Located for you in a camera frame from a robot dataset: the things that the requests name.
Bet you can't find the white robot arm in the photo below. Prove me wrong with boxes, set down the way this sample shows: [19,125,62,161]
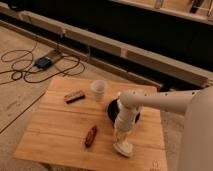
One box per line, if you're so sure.
[114,87,213,171]

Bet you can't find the black floor cables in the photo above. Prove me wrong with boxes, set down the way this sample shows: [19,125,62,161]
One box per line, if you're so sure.
[0,33,86,85]

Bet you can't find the brown chocolate bar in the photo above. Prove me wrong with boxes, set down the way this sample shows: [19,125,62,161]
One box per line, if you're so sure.
[64,90,85,104]

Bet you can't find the white sponge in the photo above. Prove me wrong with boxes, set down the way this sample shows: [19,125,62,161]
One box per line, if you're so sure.
[113,142,133,157]

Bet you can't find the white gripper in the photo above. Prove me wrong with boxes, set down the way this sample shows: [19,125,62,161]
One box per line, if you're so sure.
[114,107,138,145]

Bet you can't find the red sausage toy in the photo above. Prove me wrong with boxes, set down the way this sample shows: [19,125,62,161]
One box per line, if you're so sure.
[84,126,97,148]

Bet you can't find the black bowl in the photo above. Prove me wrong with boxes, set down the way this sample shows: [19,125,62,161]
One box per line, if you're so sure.
[107,99,141,123]

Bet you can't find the blue power adapter box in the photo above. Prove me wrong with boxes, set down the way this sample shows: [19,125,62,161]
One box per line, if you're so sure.
[35,57,52,70]

